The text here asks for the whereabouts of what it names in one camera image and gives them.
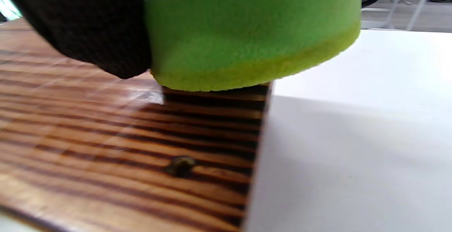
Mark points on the brown wooden stool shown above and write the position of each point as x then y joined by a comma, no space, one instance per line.
123,154

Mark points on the green round sponge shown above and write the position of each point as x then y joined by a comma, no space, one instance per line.
247,30

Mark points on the person's right hand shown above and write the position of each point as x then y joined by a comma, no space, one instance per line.
81,20

